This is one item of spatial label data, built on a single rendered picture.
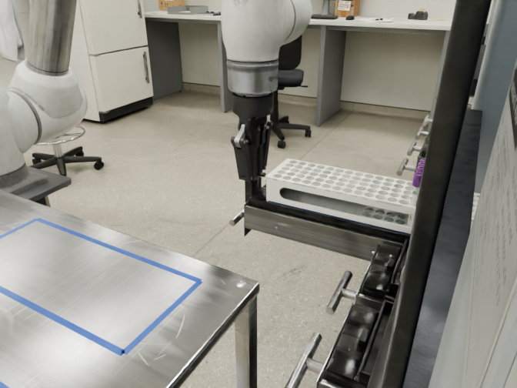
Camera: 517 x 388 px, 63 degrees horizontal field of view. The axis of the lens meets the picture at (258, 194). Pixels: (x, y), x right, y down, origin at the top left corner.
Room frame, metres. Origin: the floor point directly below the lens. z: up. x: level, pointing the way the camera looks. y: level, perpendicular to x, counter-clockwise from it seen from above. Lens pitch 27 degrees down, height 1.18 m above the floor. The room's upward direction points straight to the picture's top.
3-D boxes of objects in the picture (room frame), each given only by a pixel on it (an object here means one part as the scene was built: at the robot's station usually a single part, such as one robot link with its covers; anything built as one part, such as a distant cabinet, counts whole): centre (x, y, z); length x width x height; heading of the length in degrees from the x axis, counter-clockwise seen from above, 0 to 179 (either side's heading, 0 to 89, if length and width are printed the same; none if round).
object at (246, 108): (0.75, 0.01, 0.96); 0.08 x 0.07 x 0.09; 153
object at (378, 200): (0.66, -0.17, 0.83); 0.30 x 0.10 x 0.06; 63
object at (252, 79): (0.75, 0.01, 1.03); 0.09 x 0.09 x 0.06
